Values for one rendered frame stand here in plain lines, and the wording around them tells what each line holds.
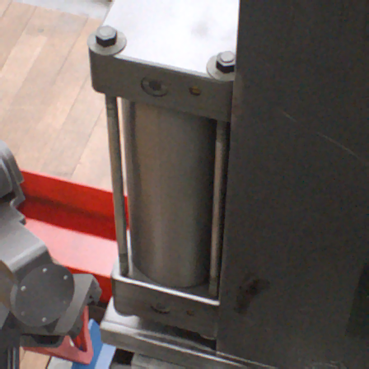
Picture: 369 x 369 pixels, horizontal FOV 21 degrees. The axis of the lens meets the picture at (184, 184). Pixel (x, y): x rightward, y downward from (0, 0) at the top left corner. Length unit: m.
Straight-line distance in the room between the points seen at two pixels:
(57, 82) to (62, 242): 0.28
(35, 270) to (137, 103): 0.25
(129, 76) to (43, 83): 0.84
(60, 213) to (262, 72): 0.77
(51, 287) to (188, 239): 0.17
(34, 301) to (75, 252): 0.40
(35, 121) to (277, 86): 0.87
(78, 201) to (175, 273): 0.52
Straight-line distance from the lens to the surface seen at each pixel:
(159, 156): 0.61
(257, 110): 0.52
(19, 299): 0.80
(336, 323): 0.67
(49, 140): 1.32
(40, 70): 1.41
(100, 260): 1.20
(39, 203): 1.25
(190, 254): 0.70
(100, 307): 1.17
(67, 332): 0.90
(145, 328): 0.82
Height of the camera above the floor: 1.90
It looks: 52 degrees down
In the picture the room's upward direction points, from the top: 1 degrees clockwise
